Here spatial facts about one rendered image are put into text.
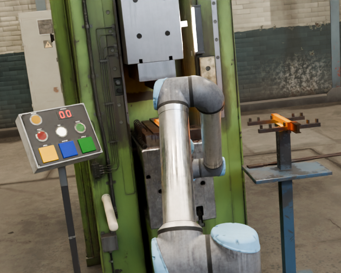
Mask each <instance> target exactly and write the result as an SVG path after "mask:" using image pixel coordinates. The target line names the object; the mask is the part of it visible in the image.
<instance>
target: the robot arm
mask: <svg viewBox="0 0 341 273"><path fill-rule="evenodd" d="M224 104H225V98H224V94H223V92H222V90H221V89H220V88H219V87H218V86H217V85H216V84H215V83H214V82H212V81H211V80H209V79H207V78H205V77H201V76H185V77H173V78H165V79H159V80H157V81H156V82H155V85H154V90H153V106H154V109H155V110H157V111H158V114H159V135H160V161H161V187H162V214H163V225H162V227H160V228H159V229H158V237H157V238H156V237H155V238H153V239H152V242H151V247H152V258H153V266H154V272H155V273H261V259H260V244H259V238H258V234H257V232H256V231H255V230H254V229H253V228H251V227H249V226H247V225H244V224H239V223H223V224H219V225H216V226H215V227H214V228H213V229H212V231H211V234H209V235H203V229H202V227H201V226H200V225H198V224H197V222H196V214H195V199H194V184H193V181H194V180H195V179H196V178H201V177H216V176H217V177H219V176H223V175H225V169H226V166H225V158H224V157H222V147H221V110H222V109H223V107H224ZM189 107H196V109H197V110H198V112H199V114H200V126H201V138H202V150H203V157H204V158H202V159H193V151H194V144H193V142H192V140H191V139H190V130H189V115H188V112H189Z"/></svg>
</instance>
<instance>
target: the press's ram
mask: <svg viewBox="0 0 341 273"><path fill-rule="evenodd" d="M115 2H116V11H117V20H118V26H119V35H120V44H121V53H122V63H124V64H128V65H130V64H139V63H150V62H159V61H169V60H179V59H183V48H182V36H181V27H187V21H181V22H180V12H179V0H115Z"/></svg>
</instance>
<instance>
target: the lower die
mask: <svg viewBox="0 0 341 273"><path fill-rule="evenodd" d="M141 123H142V124H143V125H144V126H145V127H146V128H147V132H146V130H145V129H144V128H143V129H142V138H143V141H144V142H145V144H146V145H147V147H153V146H159V145H160V135H159V125H158V124H157V123H156V122H155V121H154V120H153V118H149V120H145V121H141Z"/></svg>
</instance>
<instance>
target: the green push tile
mask: <svg viewBox="0 0 341 273"><path fill-rule="evenodd" d="M77 141H78V144H79V146H80V149H81V151H82V154H84V153H88V152H92V151H95V150H96V147H95V145H94V142H93V140H92V137H91V136H90V137H87V138H82V139H78V140H77Z"/></svg>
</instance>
